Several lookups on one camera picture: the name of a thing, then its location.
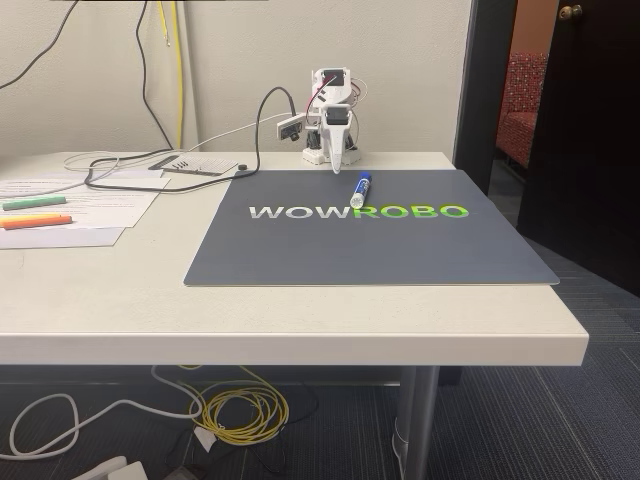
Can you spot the blue capped whiteboard marker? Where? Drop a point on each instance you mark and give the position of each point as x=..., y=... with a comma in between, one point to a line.
x=361, y=189

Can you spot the orange marker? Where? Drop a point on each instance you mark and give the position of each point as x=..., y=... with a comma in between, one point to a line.
x=40, y=222

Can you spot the green marker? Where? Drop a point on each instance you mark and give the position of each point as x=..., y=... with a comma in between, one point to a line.
x=35, y=202

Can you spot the dark grey WOWROBO mat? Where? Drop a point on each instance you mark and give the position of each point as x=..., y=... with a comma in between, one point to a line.
x=360, y=245

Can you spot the black and white grid card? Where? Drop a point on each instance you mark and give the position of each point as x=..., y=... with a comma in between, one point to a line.
x=205, y=164

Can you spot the red patterned chair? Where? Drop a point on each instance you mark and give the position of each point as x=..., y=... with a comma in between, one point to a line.
x=522, y=115

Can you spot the white printed paper sheet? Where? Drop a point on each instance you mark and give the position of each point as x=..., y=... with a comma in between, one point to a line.
x=140, y=184
x=110, y=210
x=75, y=237

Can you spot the brass door knob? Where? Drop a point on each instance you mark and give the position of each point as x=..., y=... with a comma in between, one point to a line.
x=570, y=11

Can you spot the dark wooden door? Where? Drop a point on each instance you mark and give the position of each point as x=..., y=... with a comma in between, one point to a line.
x=600, y=150

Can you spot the grey metal table leg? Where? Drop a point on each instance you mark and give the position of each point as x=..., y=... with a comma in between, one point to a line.
x=415, y=425

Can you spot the white power adapter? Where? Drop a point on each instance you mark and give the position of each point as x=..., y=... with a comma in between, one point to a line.
x=117, y=470

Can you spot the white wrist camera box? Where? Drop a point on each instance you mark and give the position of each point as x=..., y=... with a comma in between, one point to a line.
x=289, y=127

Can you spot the dark door frame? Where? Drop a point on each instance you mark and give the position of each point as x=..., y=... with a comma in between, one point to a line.
x=482, y=100

